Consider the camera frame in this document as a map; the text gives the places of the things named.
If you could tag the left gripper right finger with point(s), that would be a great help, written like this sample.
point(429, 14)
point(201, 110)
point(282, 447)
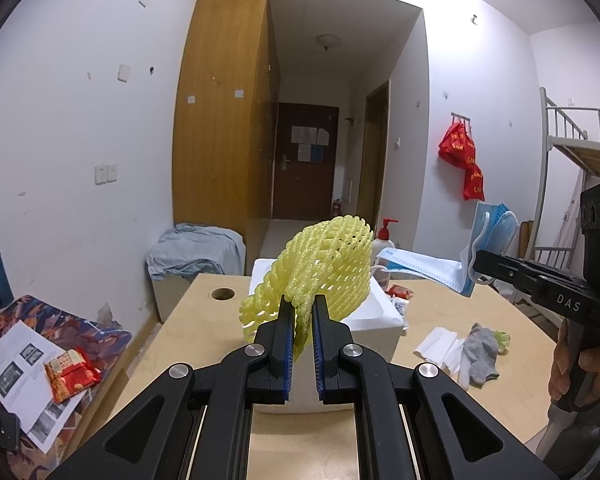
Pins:
point(412, 423)

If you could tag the red hanging bags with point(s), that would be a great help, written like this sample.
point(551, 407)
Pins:
point(458, 149)

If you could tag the green plastic wrapper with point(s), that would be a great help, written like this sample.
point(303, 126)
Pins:
point(502, 340)

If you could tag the white styrofoam box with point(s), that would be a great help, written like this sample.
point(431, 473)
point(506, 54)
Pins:
point(375, 324)

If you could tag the person right hand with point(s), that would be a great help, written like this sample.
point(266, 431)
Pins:
point(589, 361)

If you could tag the yellow foam fruit net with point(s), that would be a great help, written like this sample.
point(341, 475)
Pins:
point(330, 258)

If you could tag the light blue draped cloth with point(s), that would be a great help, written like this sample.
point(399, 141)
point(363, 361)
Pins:
point(187, 250)

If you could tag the wooden table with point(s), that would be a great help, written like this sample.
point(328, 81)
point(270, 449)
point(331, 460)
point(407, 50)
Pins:
point(410, 422)

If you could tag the blue surgical mask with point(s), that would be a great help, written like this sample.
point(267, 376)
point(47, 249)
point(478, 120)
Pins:
point(493, 230)

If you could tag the white cloth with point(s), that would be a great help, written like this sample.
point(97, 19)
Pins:
point(443, 348)

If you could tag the dark wooden door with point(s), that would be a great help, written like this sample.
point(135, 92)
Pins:
point(305, 160)

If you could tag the ceiling lamp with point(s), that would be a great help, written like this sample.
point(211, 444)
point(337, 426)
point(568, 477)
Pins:
point(328, 41)

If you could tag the blue white sachet pack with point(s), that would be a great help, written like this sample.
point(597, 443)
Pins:
point(401, 305)

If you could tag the metal bunk bed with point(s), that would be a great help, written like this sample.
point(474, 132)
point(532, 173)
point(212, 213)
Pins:
point(574, 132)

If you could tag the wall switch pair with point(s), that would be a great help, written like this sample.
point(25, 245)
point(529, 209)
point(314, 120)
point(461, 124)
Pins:
point(105, 174)

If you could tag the red fire extinguisher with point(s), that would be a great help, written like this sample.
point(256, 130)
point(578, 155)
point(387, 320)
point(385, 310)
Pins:
point(337, 208)

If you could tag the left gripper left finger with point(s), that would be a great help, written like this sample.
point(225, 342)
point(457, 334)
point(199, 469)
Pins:
point(193, 423)

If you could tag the grey sock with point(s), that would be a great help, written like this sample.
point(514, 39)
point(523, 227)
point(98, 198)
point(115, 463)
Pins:
point(478, 360)

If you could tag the red orange snack bag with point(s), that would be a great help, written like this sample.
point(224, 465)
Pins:
point(71, 373)

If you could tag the red snack packet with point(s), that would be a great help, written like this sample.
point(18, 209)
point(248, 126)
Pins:
point(399, 291)

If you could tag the white printed paper sheet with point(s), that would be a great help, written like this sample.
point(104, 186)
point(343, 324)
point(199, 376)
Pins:
point(24, 388)

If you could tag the wooden wardrobe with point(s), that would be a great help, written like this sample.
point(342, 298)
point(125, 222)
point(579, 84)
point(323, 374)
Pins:
point(224, 120)

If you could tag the white lotion pump bottle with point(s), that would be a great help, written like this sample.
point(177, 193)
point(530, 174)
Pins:
point(379, 266)

